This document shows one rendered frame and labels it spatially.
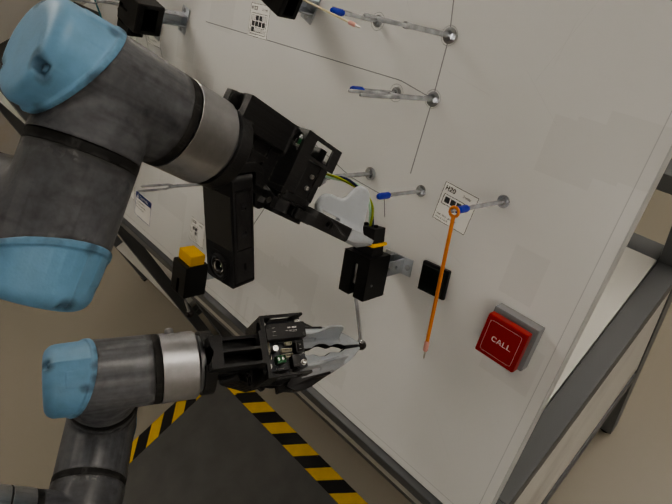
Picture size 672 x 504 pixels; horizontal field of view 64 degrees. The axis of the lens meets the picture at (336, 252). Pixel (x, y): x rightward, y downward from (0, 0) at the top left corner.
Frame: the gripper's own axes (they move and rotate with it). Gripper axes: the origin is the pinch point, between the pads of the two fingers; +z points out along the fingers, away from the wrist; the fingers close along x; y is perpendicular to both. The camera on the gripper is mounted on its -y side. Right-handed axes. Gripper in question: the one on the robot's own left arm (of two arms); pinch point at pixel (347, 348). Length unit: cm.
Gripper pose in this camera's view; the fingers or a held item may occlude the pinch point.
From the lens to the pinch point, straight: 72.0
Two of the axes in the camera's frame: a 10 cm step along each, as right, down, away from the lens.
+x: -2.0, -9.2, 3.4
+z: 8.9, -0.3, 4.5
